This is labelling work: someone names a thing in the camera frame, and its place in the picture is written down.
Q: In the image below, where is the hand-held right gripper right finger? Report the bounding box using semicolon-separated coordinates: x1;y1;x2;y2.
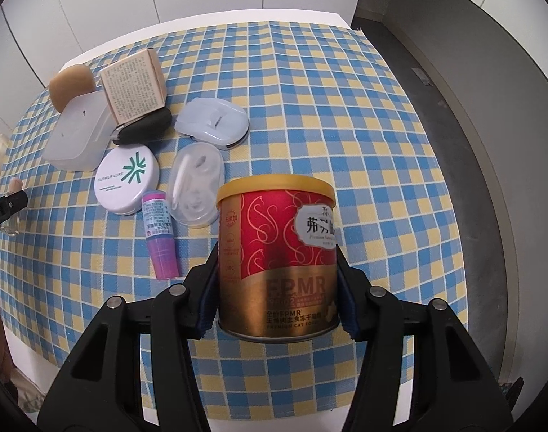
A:
334;243;513;432

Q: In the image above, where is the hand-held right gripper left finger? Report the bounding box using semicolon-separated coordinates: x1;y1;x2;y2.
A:
37;240;223;432

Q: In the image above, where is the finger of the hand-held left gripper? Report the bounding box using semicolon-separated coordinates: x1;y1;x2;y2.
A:
0;190;29;234

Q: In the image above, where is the small clear bottle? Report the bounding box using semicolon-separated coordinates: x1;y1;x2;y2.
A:
1;213;21;238

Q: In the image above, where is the pink purple tube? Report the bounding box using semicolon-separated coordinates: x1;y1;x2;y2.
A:
141;190;181;280

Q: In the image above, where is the red gold cat food can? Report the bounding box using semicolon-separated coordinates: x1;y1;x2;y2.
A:
217;175;340;344

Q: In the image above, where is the frosted square plastic case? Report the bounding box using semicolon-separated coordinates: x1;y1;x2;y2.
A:
42;90;115;172

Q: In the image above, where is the clear oval plastic case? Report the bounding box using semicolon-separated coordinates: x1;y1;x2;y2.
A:
167;143;226;228

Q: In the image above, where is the white round powder compact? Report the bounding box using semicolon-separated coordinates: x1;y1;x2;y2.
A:
94;148;161;216

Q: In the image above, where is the brown egg-shaped makeup sponge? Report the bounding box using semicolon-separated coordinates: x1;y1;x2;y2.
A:
49;64;97;111

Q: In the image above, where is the black powder puff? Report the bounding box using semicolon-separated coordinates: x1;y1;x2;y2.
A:
113;107;173;145

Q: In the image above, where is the beige printed carton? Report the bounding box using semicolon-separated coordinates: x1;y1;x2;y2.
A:
98;49;167;126

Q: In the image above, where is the frosted oval plastic case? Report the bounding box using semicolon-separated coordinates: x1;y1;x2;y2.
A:
174;98;250;150

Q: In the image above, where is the blue yellow checkered tablecloth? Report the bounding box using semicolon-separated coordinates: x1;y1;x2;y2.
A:
0;20;470;397

